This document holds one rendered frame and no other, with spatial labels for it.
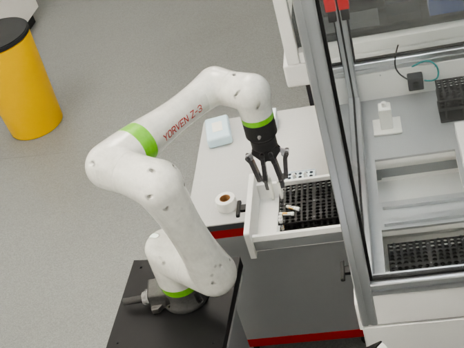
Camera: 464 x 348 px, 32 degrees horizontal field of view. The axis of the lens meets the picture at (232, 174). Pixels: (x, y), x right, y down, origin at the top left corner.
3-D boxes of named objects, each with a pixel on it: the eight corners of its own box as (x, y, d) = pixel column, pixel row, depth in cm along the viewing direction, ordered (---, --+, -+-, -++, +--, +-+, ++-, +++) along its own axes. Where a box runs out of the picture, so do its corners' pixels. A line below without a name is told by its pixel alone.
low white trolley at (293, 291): (236, 364, 319) (184, 228, 273) (246, 254, 367) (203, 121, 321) (382, 352, 307) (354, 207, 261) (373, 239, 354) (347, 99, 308)
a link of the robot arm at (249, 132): (240, 132, 221) (273, 127, 219) (243, 108, 230) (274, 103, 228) (244, 148, 224) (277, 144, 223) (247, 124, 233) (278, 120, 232)
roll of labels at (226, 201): (220, 216, 274) (217, 207, 271) (215, 204, 279) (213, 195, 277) (239, 209, 274) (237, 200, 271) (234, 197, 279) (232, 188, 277)
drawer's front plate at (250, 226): (251, 259, 245) (243, 234, 239) (256, 197, 267) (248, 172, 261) (257, 259, 245) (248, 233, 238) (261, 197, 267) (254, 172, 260)
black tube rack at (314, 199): (282, 239, 246) (277, 224, 242) (283, 201, 260) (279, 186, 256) (353, 230, 242) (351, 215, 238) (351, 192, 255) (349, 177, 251)
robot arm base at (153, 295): (125, 324, 239) (119, 311, 236) (128, 286, 251) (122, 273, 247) (210, 309, 237) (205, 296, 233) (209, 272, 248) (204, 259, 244)
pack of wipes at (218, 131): (233, 143, 304) (230, 134, 302) (209, 149, 305) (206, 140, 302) (230, 121, 316) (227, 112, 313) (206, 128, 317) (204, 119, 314)
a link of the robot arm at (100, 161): (117, 206, 198) (105, 166, 191) (81, 191, 205) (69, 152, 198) (165, 166, 208) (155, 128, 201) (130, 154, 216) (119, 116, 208)
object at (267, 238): (256, 252, 245) (251, 237, 241) (260, 197, 265) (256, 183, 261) (387, 236, 237) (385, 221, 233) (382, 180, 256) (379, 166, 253)
